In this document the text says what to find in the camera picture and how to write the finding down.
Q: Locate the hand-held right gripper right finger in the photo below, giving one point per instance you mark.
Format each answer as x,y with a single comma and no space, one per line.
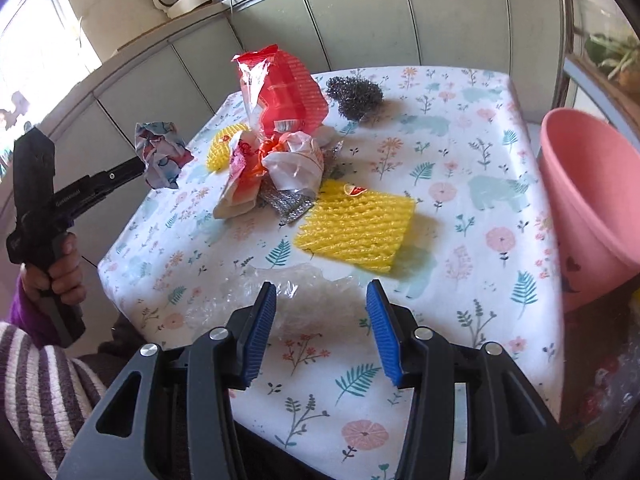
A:
382,335

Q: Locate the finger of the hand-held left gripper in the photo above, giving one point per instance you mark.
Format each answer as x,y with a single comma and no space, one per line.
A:
122,169

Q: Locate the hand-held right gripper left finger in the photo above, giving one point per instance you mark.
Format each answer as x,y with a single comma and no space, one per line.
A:
257,335

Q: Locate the printed paper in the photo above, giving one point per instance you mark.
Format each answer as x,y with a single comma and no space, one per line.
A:
162,155

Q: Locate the orange white snack wrapper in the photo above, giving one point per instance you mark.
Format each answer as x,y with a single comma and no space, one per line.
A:
240,180

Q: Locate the red ribbed foam net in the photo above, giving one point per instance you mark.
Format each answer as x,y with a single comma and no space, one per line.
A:
297,95

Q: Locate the pink plastic bin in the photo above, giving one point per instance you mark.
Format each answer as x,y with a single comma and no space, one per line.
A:
585,200

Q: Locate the person's left forearm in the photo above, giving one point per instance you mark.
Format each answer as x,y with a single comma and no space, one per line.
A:
27,315

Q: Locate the person's left hand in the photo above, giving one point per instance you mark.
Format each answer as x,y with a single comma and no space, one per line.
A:
70,270

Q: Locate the clear plastic film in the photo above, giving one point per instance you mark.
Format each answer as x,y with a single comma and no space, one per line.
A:
310,290

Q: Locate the small yellow foam net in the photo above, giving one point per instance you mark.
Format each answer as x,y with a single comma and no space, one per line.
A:
220,152

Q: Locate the large yellow foam net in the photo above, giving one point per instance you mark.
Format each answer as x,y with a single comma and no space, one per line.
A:
357,225

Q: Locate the silver foil wrapper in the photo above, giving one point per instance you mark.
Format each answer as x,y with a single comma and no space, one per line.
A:
290,207

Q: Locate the clear red-printed plastic wrapper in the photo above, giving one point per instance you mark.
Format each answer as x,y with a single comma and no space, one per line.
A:
252,80

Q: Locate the white crumpled plastic bag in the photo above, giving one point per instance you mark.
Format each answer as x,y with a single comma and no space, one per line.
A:
295,165

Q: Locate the floral tablecloth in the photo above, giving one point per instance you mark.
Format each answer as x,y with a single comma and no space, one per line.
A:
465,170

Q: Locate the striped knit sweater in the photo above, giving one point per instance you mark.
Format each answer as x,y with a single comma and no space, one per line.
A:
35,400

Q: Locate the steel wool scrubber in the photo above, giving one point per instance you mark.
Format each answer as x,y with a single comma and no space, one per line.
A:
355,95

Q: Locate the grey kitchen counter cabinet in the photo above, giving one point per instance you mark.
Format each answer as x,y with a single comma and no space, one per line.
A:
350,20

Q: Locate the green potted plant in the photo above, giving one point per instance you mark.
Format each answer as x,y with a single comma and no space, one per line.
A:
612,52

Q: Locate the metal shelf rack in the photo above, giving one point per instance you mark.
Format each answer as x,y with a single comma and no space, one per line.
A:
566,20

